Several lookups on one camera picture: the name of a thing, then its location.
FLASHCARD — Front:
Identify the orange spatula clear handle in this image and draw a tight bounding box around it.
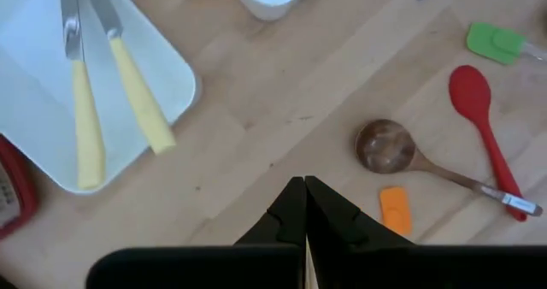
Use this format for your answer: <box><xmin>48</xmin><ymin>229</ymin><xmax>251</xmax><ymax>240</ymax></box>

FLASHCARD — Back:
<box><xmin>379</xmin><ymin>186</ymin><xmax>414</xmax><ymax>238</ymax></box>

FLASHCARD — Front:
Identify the steel box grater red handle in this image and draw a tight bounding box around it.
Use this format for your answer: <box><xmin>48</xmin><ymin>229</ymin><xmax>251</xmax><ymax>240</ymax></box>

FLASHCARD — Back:
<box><xmin>0</xmin><ymin>133</ymin><xmax>40</xmax><ymax>241</ymax></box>

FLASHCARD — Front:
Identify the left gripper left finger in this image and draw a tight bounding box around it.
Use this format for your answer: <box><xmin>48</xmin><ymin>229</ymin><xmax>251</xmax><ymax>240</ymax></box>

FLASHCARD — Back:
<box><xmin>85</xmin><ymin>176</ymin><xmax>308</xmax><ymax>289</ymax></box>

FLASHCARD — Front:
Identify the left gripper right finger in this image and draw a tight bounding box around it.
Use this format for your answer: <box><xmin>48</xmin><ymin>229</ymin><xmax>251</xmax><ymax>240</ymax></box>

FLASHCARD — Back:
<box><xmin>304</xmin><ymin>175</ymin><xmax>547</xmax><ymax>289</ymax></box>

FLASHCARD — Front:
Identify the green spatula clear handle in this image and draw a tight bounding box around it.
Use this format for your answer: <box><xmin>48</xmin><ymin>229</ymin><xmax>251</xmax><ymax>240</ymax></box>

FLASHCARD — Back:
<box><xmin>465</xmin><ymin>21</ymin><xmax>547</xmax><ymax>66</ymax></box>

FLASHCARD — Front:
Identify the red silicone spoon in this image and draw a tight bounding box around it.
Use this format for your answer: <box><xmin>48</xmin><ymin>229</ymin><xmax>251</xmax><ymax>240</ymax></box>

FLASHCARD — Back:
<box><xmin>448</xmin><ymin>64</ymin><xmax>529</xmax><ymax>223</ymax></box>

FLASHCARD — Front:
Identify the dark wooden spoon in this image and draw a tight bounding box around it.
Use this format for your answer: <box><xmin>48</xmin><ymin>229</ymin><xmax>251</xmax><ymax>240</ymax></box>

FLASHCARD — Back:
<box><xmin>354</xmin><ymin>118</ymin><xmax>544</xmax><ymax>218</ymax></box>

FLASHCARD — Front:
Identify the yellow-handled table knife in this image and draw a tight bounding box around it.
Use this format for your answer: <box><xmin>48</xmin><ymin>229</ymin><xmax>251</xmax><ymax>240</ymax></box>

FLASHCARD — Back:
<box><xmin>79</xmin><ymin>0</ymin><xmax>178</xmax><ymax>156</ymax></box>
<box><xmin>59</xmin><ymin>0</ymin><xmax>108</xmax><ymax>192</ymax></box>

